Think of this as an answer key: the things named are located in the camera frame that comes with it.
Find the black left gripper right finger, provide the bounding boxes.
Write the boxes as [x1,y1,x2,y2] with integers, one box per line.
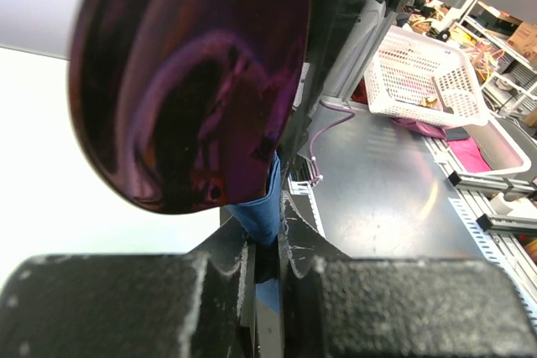
[278,194,347,357]

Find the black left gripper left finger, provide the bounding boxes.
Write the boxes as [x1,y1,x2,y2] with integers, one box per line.
[190,219,256,357]

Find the dark blue paper napkin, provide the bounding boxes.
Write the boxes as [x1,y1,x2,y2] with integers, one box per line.
[226,154,282,314]

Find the purple metal spoon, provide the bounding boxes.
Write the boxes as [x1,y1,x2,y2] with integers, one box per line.
[68,0,310,215]

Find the white perforated plastic basket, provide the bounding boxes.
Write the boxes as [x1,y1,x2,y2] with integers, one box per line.
[363,26,490,128]

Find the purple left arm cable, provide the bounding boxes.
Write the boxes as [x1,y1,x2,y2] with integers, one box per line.
[308,100,357,183]

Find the white slotted cable duct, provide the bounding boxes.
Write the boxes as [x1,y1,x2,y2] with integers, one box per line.
[448,198,536,329]

